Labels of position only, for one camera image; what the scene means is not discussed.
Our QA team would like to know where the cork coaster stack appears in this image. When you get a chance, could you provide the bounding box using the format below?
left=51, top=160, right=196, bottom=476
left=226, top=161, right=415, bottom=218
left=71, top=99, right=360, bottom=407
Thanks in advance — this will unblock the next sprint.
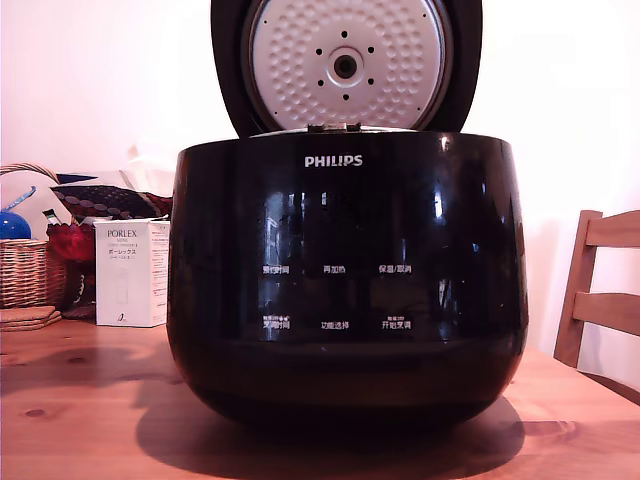
left=0, top=306, right=64, bottom=332

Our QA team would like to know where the wicker basket with handle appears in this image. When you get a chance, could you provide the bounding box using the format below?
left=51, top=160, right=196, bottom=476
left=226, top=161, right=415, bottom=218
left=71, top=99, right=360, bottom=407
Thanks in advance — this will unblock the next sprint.
left=0, top=162, right=69, bottom=312

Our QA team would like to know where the black Philips rice cooker body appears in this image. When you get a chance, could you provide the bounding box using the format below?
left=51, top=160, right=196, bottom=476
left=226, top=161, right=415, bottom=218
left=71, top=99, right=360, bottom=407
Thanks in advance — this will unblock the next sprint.
left=167, top=129, right=531, bottom=437

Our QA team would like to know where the blue ball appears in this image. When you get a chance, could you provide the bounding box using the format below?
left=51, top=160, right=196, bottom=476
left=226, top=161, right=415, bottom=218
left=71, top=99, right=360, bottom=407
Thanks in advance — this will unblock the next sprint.
left=0, top=209, right=34, bottom=241

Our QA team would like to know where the wooden chair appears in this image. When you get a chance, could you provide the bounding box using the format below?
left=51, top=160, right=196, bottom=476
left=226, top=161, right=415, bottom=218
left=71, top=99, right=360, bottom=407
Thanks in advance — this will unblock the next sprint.
left=552, top=209, right=640, bottom=407

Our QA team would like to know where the colourful patterned bag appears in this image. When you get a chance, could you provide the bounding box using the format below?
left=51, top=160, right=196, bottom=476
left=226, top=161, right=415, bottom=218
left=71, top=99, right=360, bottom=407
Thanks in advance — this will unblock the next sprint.
left=49, top=184, right=174, bottom=222

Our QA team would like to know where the blue printed strip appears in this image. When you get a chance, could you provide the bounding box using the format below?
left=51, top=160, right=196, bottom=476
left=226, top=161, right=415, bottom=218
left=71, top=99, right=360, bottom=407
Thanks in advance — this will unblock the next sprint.
left=1, top=185, right=39, bottom=211

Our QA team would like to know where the white Porlex box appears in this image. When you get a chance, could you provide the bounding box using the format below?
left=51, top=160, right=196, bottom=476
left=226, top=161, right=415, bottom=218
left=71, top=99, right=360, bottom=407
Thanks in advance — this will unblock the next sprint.
left=93, top=216, right=172, bottom=329

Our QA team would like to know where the black rice cooker lid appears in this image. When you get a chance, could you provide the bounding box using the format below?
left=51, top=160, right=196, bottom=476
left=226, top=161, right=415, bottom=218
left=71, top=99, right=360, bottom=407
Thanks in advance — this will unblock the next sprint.
left=209, top=0, right=486, bottom=139

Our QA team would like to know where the metal inner pot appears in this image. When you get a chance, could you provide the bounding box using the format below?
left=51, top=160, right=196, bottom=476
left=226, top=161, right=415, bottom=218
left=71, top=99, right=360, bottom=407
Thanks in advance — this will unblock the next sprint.
left=247, top=126, right=419, bottom=139

